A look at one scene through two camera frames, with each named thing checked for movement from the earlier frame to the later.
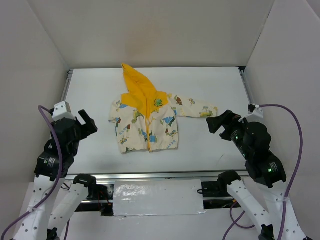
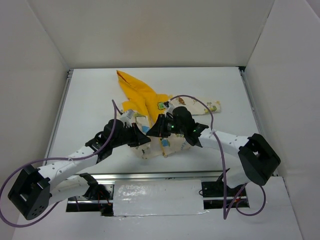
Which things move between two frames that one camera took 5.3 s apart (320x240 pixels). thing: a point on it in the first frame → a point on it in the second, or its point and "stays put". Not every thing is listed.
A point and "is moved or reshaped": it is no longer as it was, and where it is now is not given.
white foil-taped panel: (158, 197) stays put
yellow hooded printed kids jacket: (146, 119) is moved or reshaped
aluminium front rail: (151, 175) stays put
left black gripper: (80, 125) → (133, 135)
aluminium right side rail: (242, 70) stays put
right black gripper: (225, 126) → (162, 126)
